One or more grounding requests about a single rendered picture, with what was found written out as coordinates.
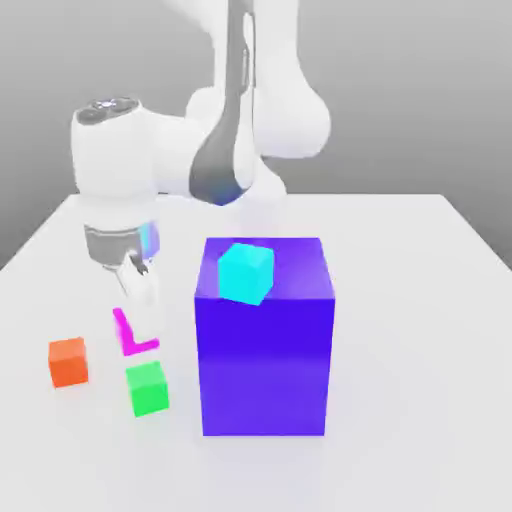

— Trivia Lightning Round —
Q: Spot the small magenta cube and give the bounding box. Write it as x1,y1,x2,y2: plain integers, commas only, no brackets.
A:
112,306,162,358

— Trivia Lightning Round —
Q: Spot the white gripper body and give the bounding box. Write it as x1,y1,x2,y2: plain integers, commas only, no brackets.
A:
114,255,161,345

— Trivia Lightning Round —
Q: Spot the small orange cube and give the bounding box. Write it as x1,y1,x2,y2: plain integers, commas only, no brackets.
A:
47,336,90,390

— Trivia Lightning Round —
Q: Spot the small cyan cube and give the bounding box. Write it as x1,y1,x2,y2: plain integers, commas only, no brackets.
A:
217,242,276,308

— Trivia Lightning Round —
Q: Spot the large blue box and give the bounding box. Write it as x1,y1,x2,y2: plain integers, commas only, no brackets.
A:
193,236,337,438

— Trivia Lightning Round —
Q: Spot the small green cube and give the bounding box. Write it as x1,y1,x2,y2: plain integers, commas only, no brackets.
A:
124,360,171,419

